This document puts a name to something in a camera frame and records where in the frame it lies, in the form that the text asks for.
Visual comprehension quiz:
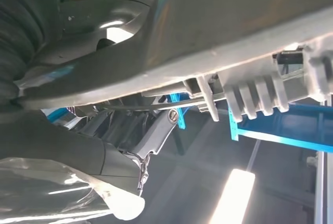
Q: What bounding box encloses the blue metal shelf rack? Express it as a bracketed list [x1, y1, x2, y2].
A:
[47, 93, 333, 154]

